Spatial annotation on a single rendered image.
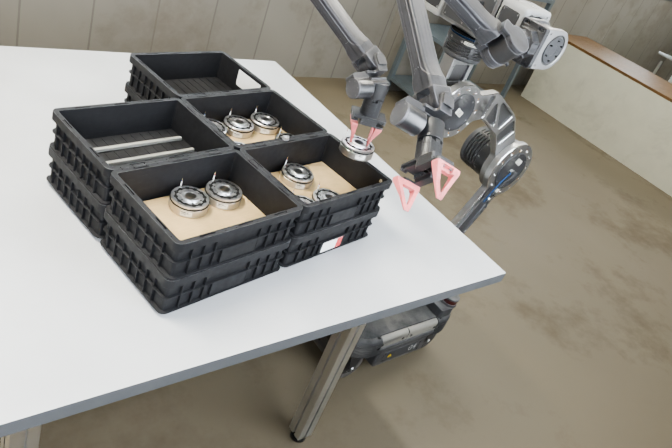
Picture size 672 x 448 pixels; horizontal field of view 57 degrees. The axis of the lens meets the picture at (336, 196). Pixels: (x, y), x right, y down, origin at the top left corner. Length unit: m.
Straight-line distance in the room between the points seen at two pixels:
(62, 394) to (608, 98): 5.75
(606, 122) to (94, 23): 4.61
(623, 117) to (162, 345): 5.45
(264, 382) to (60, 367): 1.13
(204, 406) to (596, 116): 5.08
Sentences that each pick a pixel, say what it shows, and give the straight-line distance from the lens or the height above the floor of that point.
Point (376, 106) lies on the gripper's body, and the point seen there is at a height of 1.16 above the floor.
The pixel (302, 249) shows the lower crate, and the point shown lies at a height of 0.76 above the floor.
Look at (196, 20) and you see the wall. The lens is 4.35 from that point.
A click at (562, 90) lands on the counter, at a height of 0.28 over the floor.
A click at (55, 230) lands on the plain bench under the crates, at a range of 1.74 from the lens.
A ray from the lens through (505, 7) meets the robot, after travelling 1.92.
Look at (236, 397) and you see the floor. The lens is 2.34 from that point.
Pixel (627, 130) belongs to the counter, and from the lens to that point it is 6.38.
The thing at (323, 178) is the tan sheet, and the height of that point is 0.83.
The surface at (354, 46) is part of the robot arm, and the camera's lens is 1.77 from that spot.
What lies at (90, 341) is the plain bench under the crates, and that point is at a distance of 1.47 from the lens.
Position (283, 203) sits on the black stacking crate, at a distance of 1.66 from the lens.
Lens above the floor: 1.80
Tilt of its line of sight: 30 degrees down
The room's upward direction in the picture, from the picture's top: 22 degrees clockwise
